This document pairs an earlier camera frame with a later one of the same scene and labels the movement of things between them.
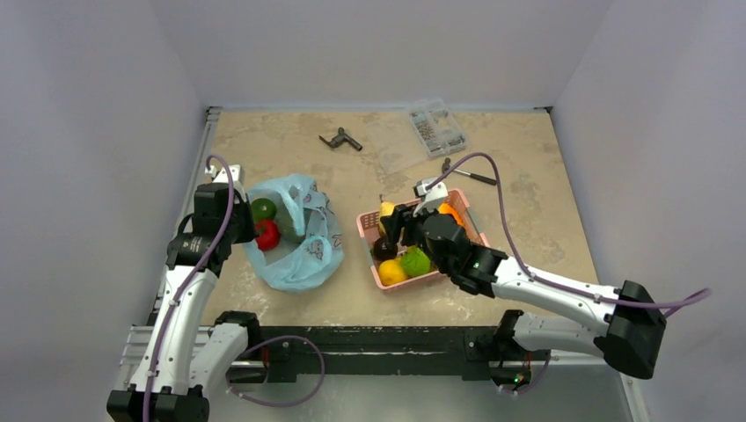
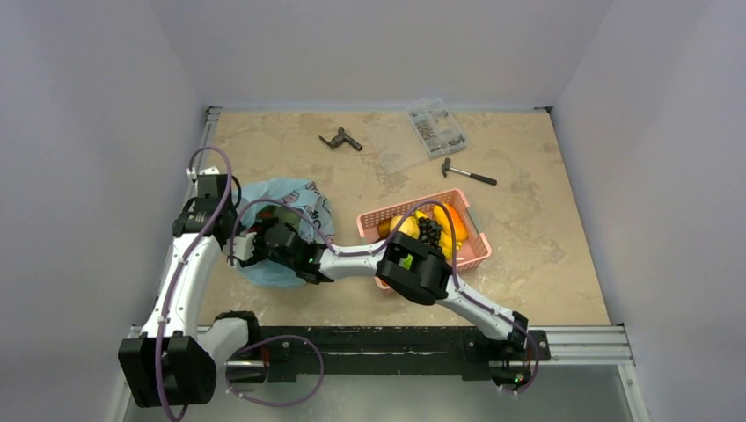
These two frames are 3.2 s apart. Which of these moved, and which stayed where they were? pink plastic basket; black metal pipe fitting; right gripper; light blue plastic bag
Moved: right gripper
Stayed: light blue plastic bag; black metal pipe fitting; pink plastic basket
